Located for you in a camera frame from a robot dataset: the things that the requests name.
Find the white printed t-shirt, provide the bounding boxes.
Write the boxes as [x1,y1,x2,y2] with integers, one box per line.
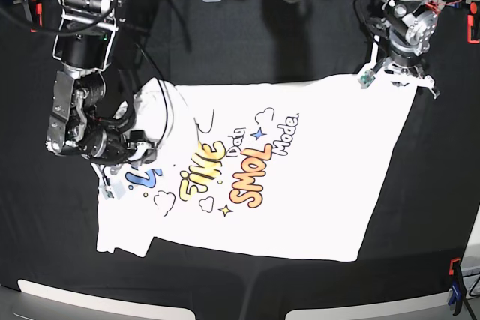
[97,74,416,262]

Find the orange clamp far right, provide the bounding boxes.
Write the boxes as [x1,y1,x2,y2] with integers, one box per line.
[466,1,479,44]

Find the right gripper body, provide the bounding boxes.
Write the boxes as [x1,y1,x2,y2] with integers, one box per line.
[89,130,157,175]

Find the orange blue clamp near right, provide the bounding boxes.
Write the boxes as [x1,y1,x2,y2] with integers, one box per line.
[447,257,465,316]

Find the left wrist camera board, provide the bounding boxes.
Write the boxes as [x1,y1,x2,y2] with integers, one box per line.
[358,69,376,89]

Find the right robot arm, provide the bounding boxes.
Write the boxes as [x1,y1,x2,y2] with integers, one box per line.
[46,0,157,166]

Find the black table cloth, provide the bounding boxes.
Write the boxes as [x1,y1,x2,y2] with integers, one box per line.
[1,0,479,319]

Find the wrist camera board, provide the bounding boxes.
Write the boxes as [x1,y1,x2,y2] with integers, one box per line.
[358,69,376,89]
[99,178,127,200]

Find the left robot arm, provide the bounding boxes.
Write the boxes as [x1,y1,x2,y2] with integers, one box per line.
[354,0,464,98]

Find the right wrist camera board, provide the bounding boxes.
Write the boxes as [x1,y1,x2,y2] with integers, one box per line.
[99,178,127,200]

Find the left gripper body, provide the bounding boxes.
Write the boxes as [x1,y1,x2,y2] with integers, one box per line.
[355,40,440,100]

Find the orange black clamp far left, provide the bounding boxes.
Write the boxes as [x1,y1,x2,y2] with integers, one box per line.
[21,0,43,26]

